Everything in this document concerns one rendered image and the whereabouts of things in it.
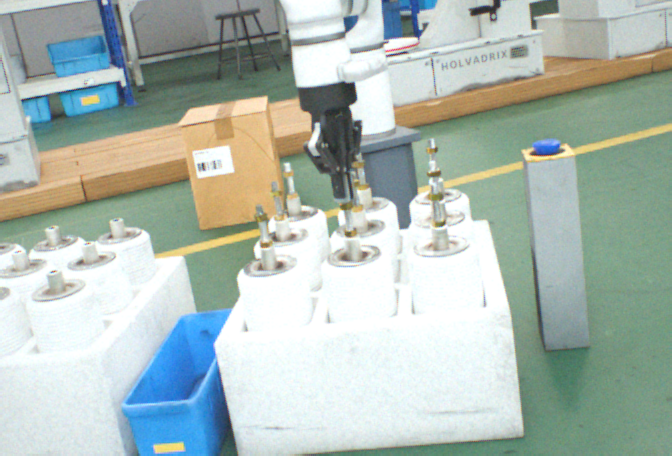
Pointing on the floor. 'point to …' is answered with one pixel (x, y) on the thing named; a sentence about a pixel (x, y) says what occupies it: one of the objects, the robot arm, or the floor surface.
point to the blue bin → (182, 392)
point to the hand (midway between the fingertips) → (342, 186)
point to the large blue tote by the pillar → (383, 20)
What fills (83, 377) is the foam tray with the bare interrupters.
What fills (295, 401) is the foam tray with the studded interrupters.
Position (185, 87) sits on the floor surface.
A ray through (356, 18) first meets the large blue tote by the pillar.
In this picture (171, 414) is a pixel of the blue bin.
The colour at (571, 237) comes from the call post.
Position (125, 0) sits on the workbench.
